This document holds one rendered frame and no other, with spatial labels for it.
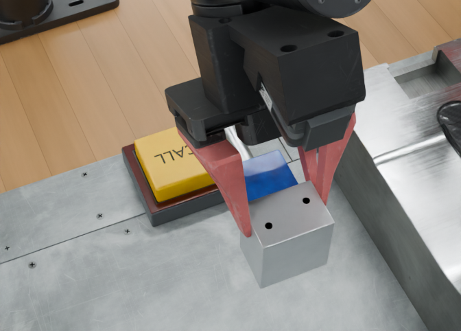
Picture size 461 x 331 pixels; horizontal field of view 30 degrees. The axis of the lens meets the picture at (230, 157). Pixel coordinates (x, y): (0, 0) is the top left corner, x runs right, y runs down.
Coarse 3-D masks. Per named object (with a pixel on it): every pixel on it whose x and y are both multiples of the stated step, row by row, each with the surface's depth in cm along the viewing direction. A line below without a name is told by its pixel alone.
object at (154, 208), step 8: (128, 152) 76; (128, 160) 75; (136, 160) 75; (136, 168) 75; (136, 176) 74; (144, 184) 74; (144, 192) 73; (192, 192) 73; (200, 192) 73; (208, 192) 73; (152, 200) 73; (176, 200) 73; (184, 200) 73; (152, 208) 72; (160, 208) 72
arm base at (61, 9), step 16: (0, 0) 85; (16, 0) 85; (32, 0) 86; (48, 0) 89; (64, 0) 91; (80, 0) 91; (96, 0) 90; (112, 0) 90; (0, 16) 87; (16, 16) 87; (32, 16) 88; (48, 16) 89; (64, 16) 89; (80, 16) 90; (0, 32) 88; (16, 32) 88; (32, 32) 89
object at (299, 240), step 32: (224, 128) 62; (256, 160) 59; (256, 192) 57; (288, 192) 56; (256, 224) 54; (288, 224) 54; (320, 224) 54; (256, 256) 56; (288, 256) 55; (320, 256) 57
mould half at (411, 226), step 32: (384, 64) 72; (384, 96) 70; (448, 96) 70; (384, 128) 68; (416, 128) 68; (352, 160) 70; (384, 160) 66; (416, 160) 66; (448, 160) 66; (352, 192) 73; (384, 192) 66; (416, 192) 65; (448, 192) 65; (384, 224) 68; (416, 224) 63; (448, 224) 63; (384, 256) 71; (416, 256) 64; (448, 256) 61; (416, 288) 66; (448, 288) 61; (448, 320) 63
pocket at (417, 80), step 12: (432, 60) 75; (444, 60) 73; (396, 72) 74; (408, 72) 74; (420, 72) 75; (432, 72) 75; (444, 72) 74; (456, 72) 72; (408, 84) 75; (420, 84) 74; (432, 84) 74; (444, 84) 74; (408, 96) 74
